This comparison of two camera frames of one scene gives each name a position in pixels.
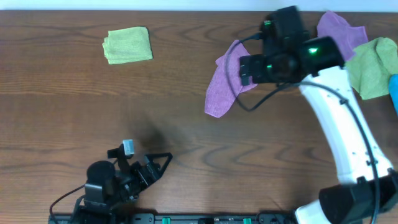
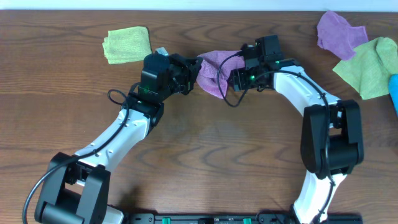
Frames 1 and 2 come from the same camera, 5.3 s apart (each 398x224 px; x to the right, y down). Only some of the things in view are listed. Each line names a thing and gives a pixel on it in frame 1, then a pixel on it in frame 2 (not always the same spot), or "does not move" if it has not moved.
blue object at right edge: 393,89 does not move
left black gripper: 148,172 → 189,73
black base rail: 171,218 does not move
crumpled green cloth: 370,69 does not move
